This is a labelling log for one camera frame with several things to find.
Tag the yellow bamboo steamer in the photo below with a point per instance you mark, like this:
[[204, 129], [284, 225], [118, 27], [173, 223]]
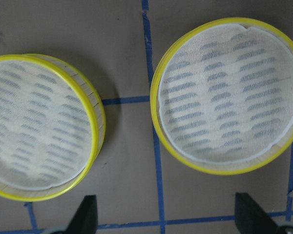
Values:
[[221, 97], [52, 127]]

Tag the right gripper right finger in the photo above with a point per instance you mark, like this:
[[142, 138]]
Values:
[[250, 218]]

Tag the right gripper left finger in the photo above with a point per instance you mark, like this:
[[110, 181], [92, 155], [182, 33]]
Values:
[[84, 220]]

